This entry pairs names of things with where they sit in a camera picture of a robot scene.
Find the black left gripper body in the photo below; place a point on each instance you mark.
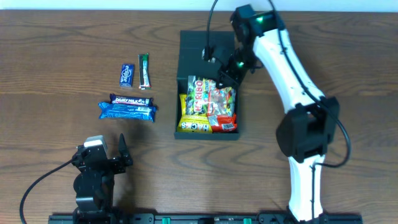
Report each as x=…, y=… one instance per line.
x=115, y=167

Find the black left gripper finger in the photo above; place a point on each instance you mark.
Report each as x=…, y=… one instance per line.
x=126, y=158
x=95, y=141

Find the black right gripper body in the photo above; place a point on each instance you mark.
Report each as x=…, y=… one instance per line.
x=229, y=78

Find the black Haribo gummy bag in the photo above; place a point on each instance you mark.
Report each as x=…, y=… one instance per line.
x=203, y=97

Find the yellow Hacks candy bag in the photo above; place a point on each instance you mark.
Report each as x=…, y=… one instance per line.
x=192, y=123

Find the red candy bag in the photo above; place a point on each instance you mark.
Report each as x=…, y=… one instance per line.
x=222, y=121

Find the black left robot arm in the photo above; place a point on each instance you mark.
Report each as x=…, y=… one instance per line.
x=94, y=186

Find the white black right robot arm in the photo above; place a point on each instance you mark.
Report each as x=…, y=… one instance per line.
x=308, y=125

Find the blue cookie pack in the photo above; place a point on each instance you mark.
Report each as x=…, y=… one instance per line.
x=122, y=111

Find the purple Dairy Milk bar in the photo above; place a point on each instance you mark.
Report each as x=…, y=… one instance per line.
x=130, y=100

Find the black open box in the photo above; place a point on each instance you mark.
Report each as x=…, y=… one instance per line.
x=192, y=42

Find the green white candy stick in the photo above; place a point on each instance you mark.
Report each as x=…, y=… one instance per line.
x=144, y=81

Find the blue Eclipse mint box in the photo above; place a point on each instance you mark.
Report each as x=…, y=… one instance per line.
x=126, y=75

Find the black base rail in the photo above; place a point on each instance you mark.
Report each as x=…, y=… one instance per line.
x=148, y=218

